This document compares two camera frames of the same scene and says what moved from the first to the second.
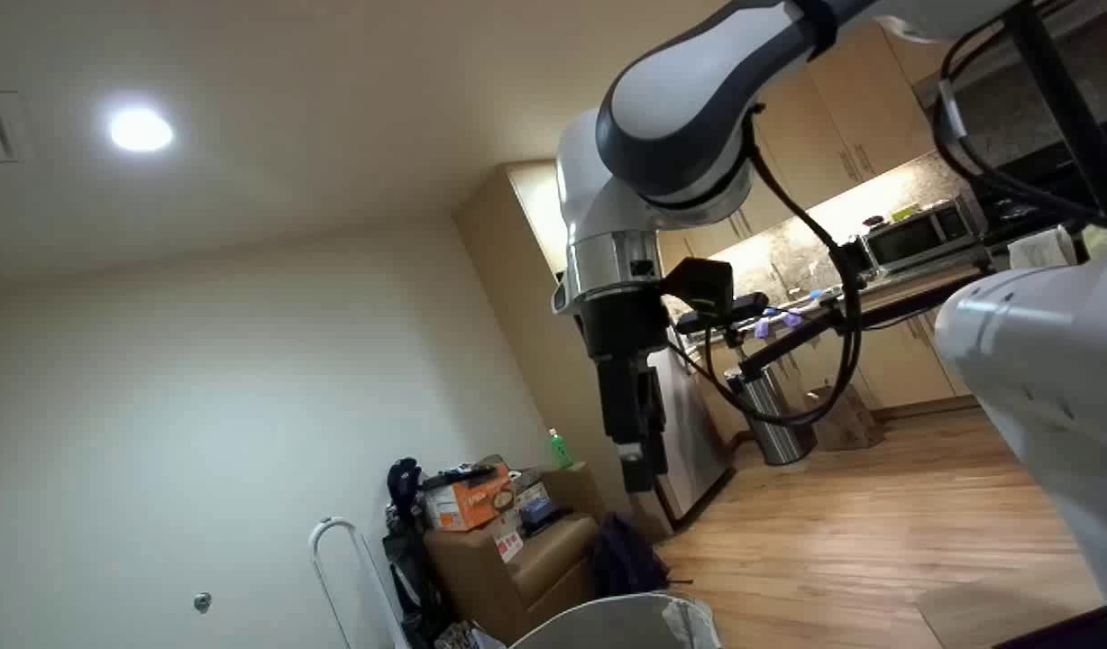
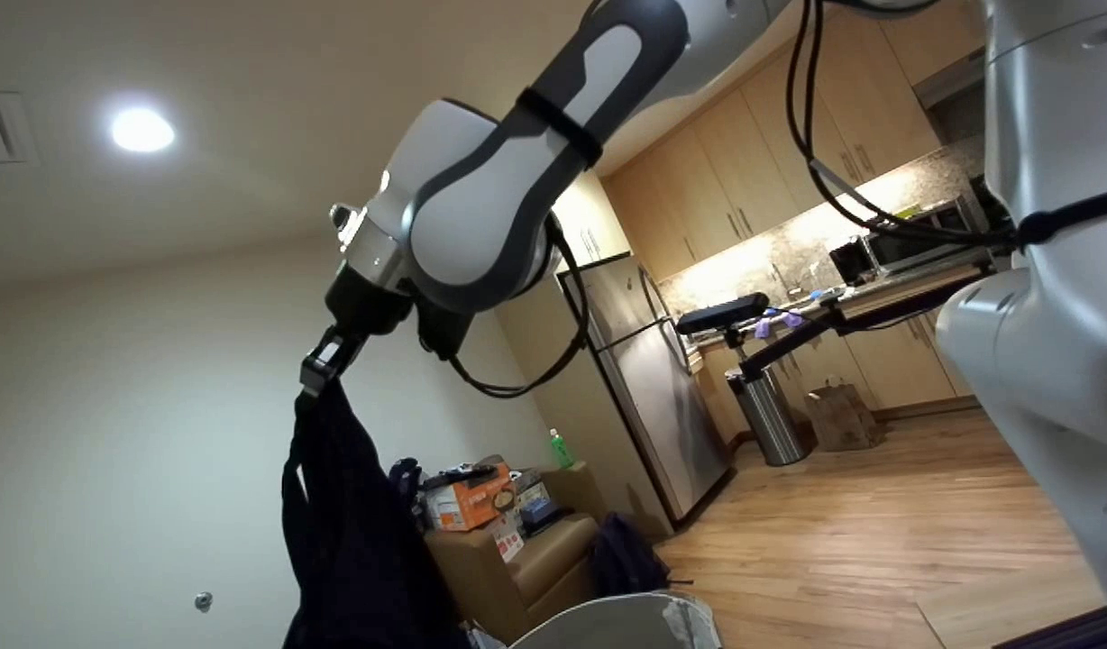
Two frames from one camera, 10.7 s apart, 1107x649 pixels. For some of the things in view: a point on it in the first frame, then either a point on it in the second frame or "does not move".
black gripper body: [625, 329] → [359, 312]
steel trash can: [785, 436] does not move
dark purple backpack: [625, 561] does not move
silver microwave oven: [921, 240] does not move
